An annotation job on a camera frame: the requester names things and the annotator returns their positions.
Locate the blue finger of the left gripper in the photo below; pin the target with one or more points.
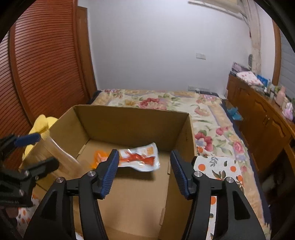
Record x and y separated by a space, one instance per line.
31 139
41 169

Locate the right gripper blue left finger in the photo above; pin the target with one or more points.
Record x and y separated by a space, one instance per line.
106 173

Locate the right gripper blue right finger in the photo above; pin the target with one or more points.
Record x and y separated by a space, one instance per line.
183 172

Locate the white orange chicken claw pack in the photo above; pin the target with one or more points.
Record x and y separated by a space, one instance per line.
142 159

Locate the person's left hand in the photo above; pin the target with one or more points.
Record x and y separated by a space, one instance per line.
12 212

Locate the orange print tablecloth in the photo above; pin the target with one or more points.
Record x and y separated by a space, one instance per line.
54 217

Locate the floral bed quilt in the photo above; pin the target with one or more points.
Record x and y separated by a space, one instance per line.
220 149

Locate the brown cardboard box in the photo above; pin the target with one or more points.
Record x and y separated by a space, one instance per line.
144 201

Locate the teal cloth on floor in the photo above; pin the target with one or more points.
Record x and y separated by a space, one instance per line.
234 113

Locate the wooden louvered wardrobe door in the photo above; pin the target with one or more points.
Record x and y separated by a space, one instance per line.
41 66

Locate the wooden sideboard cabinet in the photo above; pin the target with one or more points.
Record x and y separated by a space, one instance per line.
268 134

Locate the folded floral cloth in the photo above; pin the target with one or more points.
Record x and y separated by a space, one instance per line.
250 78

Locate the pink plastic bag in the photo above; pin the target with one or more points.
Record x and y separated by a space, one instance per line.
288 111

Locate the pink bottle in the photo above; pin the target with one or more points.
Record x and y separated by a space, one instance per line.
280 96

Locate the grey window blind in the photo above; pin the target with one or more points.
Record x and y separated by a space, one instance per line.
287 69

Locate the white air conditioner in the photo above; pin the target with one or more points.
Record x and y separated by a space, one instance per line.
233 8

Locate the beige curtain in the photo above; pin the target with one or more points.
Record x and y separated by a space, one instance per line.
255 37

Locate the wall power strip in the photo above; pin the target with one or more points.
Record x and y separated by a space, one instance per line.
197 89

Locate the white wall switch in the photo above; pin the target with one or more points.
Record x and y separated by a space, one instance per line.
200 56

